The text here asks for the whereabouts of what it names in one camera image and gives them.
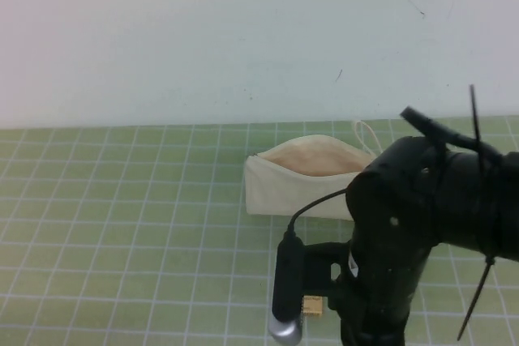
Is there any small beige eraser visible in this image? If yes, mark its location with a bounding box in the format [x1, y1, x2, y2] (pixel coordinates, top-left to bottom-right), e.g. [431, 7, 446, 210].
[301, 296, 324, 319]

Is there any green grid cutting mat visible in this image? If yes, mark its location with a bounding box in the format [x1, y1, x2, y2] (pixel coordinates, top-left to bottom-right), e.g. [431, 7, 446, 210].
[0, 114, 519, 346]

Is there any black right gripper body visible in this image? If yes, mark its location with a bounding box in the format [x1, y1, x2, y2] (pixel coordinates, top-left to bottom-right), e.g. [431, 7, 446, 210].
[327, 240, 437, 346]

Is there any black zip tie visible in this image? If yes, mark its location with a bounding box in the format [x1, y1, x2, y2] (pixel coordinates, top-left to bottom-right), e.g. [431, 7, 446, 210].
[469, 83, 488, 209]
[456, 255, 496, 342]

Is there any thin black camera cable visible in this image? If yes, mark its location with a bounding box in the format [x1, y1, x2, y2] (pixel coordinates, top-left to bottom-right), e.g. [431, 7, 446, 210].
[286, 188, 350, 237]

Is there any black cylindrical wrist camera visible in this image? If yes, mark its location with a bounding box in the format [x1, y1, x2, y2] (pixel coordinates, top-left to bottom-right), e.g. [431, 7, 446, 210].
[268, 231, 306, 346]

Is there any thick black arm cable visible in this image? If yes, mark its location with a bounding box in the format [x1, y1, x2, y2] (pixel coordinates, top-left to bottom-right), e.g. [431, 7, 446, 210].
[399, 105, 506, 159]

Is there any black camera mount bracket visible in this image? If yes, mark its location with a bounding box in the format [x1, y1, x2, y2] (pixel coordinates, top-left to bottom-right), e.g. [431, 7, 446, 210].
[301, 240, 354, 311]

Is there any cream fabric pencil case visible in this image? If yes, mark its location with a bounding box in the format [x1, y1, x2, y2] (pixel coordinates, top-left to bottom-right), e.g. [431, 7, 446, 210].
[244, 119, 384, 224]

